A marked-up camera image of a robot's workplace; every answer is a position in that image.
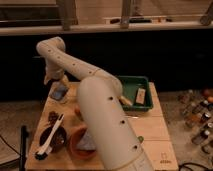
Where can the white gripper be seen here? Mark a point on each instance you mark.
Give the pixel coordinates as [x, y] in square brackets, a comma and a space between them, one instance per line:
[53, 72]

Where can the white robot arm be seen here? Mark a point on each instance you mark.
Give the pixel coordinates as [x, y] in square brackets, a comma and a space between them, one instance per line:
[98, 96]

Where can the small brown object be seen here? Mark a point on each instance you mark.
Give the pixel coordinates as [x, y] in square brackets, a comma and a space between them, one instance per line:
[53, 116]

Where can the orange round fruit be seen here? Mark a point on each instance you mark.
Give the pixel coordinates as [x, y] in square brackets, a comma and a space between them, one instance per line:
[77, 111]

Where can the orange terracotta bowl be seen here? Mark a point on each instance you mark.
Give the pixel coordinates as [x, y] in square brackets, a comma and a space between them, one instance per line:
[77, 153]

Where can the dark brown bowl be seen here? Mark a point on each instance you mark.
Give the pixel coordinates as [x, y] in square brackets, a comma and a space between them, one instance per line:
[58, 140]

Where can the black clamp stand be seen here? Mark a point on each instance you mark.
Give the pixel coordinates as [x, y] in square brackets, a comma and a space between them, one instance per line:
[23, 144]

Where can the yellow object by tray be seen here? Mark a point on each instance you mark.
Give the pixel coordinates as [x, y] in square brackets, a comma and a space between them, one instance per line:
[125, 101]

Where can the green plastic tray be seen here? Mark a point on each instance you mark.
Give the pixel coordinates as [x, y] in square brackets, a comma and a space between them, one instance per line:
[131, 84]

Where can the grey cloth in bowl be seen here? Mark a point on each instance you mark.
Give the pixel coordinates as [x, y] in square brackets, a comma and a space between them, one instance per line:
[86, 142]

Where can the wooden block in tray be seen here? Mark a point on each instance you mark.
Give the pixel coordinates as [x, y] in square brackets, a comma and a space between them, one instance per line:
[140, 96]

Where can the small green object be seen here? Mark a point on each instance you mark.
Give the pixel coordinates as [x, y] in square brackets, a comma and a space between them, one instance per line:
[141, 139]

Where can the spice bottle rack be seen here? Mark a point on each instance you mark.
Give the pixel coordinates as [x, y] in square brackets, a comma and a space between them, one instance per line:
[195, 113]

